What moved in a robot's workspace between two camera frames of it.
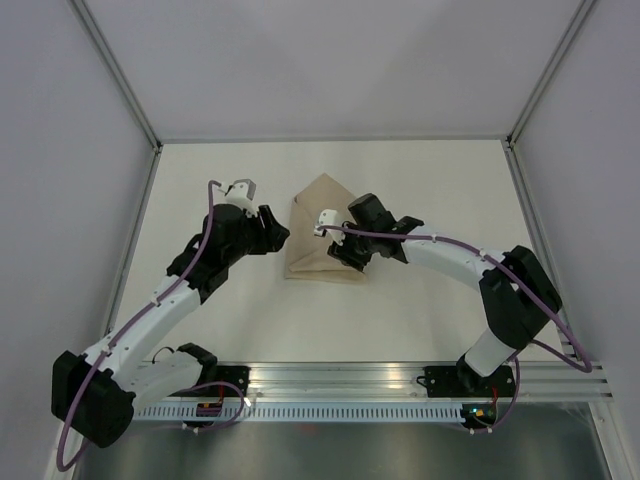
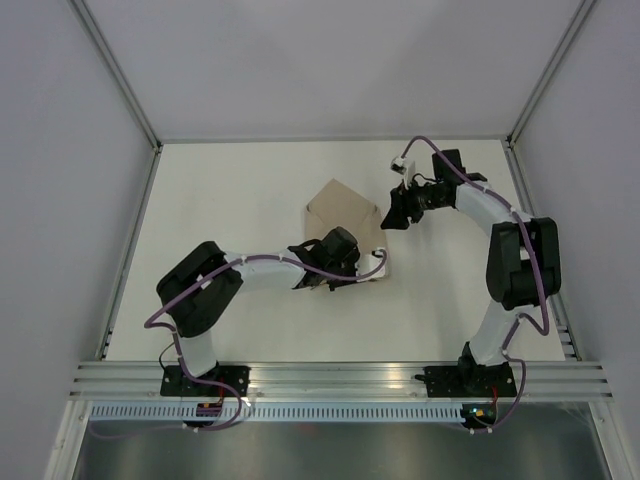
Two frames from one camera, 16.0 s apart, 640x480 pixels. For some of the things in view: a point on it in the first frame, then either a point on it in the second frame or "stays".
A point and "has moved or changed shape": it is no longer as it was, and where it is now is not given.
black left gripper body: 252,239 to 348,267
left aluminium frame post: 116,71 stays
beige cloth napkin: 306,254 has moved or changed shape
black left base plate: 237,375 stays
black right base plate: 462,382 stays
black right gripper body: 356,250 to 423,198
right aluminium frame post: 582,11 stays
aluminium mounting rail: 399,380 stays
